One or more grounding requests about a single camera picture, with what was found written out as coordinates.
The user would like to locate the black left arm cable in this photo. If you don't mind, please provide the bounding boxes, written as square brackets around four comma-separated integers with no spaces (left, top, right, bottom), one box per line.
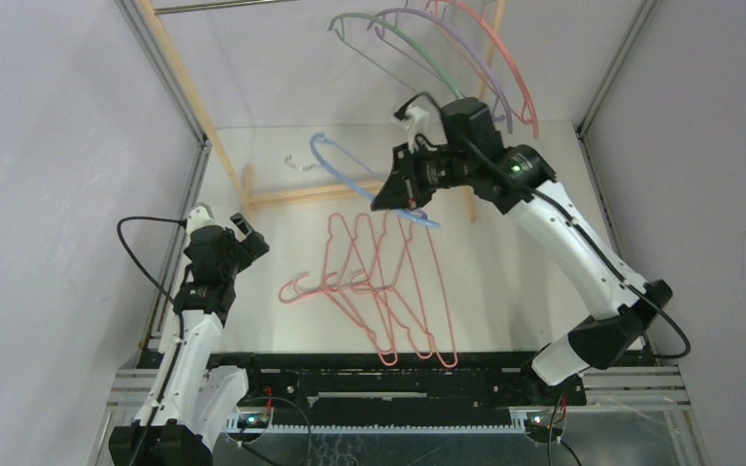
[115,216,188,466]

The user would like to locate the pink hanger on rod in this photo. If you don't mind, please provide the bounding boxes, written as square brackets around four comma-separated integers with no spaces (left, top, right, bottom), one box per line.
[423,1,541,140]

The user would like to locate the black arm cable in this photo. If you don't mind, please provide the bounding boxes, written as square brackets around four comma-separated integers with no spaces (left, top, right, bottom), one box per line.
[115,216,188,466]
[393,90,694,466]

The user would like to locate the purple plastic hanger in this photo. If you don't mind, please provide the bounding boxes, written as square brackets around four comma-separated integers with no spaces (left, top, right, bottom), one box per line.
[375,1,539,138]

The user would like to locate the blue plastic hanger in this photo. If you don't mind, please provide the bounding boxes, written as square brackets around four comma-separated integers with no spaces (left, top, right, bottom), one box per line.
[284,133,441,229]

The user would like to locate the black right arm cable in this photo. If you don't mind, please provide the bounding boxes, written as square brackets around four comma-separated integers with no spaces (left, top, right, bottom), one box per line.
[393,90,694,466]

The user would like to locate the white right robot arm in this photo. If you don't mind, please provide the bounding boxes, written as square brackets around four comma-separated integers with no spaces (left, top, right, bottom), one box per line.
[370,97,672,404]

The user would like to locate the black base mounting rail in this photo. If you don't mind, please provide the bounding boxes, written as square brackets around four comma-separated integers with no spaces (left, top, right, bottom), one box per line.
[195,351,591,431]

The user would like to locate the metal hanging rod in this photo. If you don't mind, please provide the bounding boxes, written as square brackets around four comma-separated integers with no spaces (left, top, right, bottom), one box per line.
[152,0,296,16]

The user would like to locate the wooden hanger rack frame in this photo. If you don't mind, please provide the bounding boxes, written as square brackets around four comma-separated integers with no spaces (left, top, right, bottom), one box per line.
[135,1,478,237]

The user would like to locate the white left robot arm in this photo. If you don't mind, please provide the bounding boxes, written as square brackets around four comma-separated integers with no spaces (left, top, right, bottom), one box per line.
[108,204,269,465]

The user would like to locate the green plastic hanger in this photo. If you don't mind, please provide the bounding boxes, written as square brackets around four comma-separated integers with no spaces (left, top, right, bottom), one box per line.
[327,12,463,98]

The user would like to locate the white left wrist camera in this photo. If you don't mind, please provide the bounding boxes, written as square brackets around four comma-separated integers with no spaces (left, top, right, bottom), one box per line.
[185,202,219,236]

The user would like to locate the pink wire hanger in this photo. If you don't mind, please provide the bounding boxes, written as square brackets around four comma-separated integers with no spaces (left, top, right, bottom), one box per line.
[277,213,399,368]
[374,215,458,369]
[327,214,459,369]
[311,212,435,361]

